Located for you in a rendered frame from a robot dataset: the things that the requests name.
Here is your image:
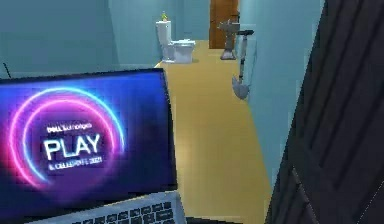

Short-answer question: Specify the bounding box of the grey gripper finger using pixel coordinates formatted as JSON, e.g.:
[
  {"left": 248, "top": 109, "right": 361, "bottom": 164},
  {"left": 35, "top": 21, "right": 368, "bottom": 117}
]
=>
[{"left": 2, "top": 62, "right": 12, "bottom": 80}]

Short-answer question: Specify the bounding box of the silver laptop with black keys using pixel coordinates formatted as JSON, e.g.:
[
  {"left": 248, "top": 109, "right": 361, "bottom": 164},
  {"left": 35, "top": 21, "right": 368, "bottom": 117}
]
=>
[{"left": 0, "top": 68, "right": 188, "bottom": 224}]

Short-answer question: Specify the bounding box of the white toilet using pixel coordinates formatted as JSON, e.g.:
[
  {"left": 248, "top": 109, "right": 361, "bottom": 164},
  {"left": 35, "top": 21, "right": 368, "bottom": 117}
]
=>
[{"left": 155, "top": 20, "right": 197, "bottom": 65}]

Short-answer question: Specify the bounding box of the brown wooden room door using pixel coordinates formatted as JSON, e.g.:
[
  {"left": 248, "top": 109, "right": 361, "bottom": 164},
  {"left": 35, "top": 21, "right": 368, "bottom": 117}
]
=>
[{"left": 209, "top": 0, "right": 240, "bottom": 50}]

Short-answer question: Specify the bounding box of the black panelled room door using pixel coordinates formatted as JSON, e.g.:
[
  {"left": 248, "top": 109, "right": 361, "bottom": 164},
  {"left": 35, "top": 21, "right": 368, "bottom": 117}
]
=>
[{"left": 264, "top": 0, "right": 384, "bottom": 224}]

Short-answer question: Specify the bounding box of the grey pedestal sink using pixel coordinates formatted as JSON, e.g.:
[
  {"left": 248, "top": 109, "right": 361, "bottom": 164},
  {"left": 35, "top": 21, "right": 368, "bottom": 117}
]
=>
[{"left": 217, "top": 19, "right": 240, "bottom": 61}]

